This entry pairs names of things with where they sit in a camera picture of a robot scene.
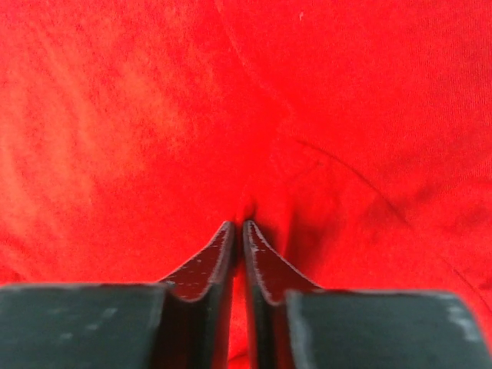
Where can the red t shirt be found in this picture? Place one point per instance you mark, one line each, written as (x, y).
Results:
(356, 134)

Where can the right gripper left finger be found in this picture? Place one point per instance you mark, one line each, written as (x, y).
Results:
(181, 321)

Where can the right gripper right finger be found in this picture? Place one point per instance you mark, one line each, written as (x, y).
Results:
(295, 323)

